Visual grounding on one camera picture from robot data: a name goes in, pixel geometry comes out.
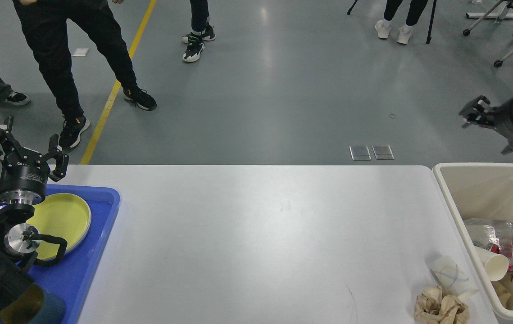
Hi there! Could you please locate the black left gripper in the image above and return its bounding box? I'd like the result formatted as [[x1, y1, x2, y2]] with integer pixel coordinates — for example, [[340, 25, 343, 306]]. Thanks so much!
[[0, 116, 69, 203]]

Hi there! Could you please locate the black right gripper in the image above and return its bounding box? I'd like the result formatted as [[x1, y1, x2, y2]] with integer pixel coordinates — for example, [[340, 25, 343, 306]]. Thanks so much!
[[459, 95, 513, 155]]

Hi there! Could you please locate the yellow plate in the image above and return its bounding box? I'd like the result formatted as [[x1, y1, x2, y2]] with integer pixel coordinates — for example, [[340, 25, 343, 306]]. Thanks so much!
[[27, 193, 88, 249]]

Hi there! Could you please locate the silver foil bag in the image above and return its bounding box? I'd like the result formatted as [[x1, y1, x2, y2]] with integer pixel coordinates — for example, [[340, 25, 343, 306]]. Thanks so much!
[[464, 218, 513, 253]]

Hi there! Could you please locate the crushed white paper cup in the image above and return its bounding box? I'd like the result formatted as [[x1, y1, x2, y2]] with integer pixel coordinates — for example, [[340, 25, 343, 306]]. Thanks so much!
[[427, 256, 479, 300]]

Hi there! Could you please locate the teal mug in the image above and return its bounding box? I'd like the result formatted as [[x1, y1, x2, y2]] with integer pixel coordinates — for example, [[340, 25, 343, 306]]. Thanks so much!
[[0, 284, 66, 324]]

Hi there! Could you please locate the paper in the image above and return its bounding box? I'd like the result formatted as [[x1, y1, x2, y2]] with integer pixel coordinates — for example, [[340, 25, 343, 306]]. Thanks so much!
[[414, 286, 471, 324]]

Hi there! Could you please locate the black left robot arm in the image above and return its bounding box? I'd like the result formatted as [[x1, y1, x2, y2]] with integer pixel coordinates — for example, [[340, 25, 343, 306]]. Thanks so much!
[[0, 116, 69, 312]]

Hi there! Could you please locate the beige plastic bin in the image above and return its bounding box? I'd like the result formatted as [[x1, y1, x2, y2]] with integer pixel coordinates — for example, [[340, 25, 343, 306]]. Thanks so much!
[[433, 163, 513, 320]]

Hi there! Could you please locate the wheeled chair base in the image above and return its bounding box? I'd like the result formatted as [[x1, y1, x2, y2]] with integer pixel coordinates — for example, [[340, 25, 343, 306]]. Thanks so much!
[[462, 0, 513, 86]]

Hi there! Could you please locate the silver floor plate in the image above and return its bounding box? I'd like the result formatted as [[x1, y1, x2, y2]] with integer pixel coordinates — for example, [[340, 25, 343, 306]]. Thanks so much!
[[349, 145, 372, 161], [372, 145, 395, 160]]

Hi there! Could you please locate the person in black clothes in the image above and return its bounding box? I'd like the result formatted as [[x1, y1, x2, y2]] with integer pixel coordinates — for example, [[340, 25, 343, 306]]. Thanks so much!
[[12, 0, 158, 151]]

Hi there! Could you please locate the blue plastic tray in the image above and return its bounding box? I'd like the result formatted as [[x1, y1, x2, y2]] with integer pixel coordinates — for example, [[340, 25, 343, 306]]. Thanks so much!
[[0, 184, 120, 324]]

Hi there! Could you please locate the person with white sneakers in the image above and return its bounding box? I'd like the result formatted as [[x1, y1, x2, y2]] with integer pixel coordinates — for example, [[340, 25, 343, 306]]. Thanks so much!
[[375, 0, 429, 45]]

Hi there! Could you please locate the brown box in bin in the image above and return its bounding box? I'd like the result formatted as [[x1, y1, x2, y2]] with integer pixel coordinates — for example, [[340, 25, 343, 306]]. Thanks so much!
[[491, 281, 512, 308]]

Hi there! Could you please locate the person with black green sneakers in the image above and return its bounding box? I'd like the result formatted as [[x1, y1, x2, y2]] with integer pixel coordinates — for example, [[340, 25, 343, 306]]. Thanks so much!
[[182, 0, 215, 63]]

